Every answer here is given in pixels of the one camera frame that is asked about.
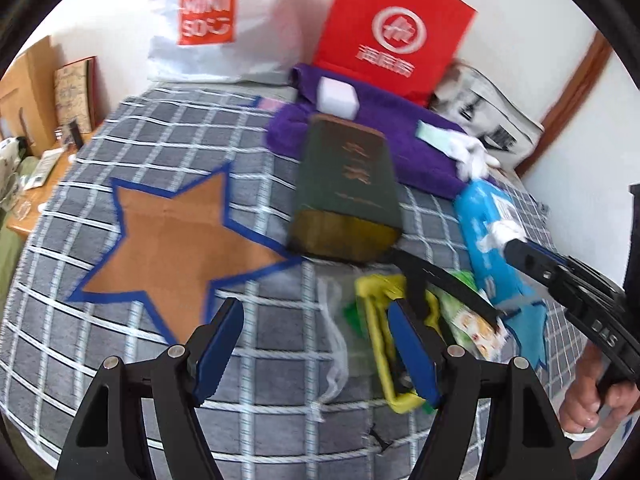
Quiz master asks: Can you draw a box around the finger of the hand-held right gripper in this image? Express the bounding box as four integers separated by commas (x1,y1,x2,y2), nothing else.
506,238,569,289

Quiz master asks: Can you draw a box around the white tissue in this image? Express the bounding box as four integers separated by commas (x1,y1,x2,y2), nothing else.
479,221,527,257

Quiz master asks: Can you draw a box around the white glove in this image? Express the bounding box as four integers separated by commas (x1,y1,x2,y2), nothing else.
449,132,502,182

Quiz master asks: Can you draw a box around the blue wet wipes packet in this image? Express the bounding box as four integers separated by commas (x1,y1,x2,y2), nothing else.
454,179,550,367

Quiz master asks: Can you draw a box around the wooden side table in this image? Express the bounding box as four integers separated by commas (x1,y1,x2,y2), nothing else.
0,135,68,243

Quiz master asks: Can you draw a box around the person's right hand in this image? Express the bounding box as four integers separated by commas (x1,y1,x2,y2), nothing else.
558,344,640,434

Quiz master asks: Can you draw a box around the wooden door frame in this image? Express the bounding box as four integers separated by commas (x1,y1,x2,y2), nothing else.
514,32,615,177

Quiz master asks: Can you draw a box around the framed picture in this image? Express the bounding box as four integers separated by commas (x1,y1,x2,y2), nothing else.
52,56,99,136

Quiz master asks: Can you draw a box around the green sachet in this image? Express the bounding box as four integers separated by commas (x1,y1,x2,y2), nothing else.
434,269,482,312

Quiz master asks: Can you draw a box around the light green cloth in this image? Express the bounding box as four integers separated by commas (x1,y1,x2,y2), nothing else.
416,120,468,157

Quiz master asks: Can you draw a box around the dark green book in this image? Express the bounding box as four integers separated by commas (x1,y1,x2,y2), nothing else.
287,114,403,265

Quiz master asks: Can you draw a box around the red paper bag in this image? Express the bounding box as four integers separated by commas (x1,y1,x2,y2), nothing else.
312,0,478,108

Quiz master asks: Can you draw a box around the purple towel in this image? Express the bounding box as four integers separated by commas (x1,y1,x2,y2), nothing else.
265,62,488,200

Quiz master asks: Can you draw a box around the white waist bag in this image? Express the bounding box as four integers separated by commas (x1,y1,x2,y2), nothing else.
431,62,546,163

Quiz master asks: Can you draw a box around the white plastic shopping bag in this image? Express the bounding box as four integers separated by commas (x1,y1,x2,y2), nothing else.
147,0,321,85

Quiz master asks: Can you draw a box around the white sponge block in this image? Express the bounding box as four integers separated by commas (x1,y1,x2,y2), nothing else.
318,77,360,121

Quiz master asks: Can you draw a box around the grey checked blanket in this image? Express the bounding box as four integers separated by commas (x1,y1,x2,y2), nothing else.
0,82,593,480

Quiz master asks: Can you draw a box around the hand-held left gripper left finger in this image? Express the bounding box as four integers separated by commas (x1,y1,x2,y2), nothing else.
55,297,246,480

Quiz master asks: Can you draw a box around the yellow mesh pouch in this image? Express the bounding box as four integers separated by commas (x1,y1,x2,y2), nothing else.
354,274,442,413

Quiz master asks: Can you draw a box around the clear plastic bag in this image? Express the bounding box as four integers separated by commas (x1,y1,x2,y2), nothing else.
314,275,373,407

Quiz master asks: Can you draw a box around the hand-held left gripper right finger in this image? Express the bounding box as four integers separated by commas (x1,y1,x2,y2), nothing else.
387,299,591,480

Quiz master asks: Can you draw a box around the orange fruit print packet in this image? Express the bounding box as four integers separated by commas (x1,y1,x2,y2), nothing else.
440,300,507,362

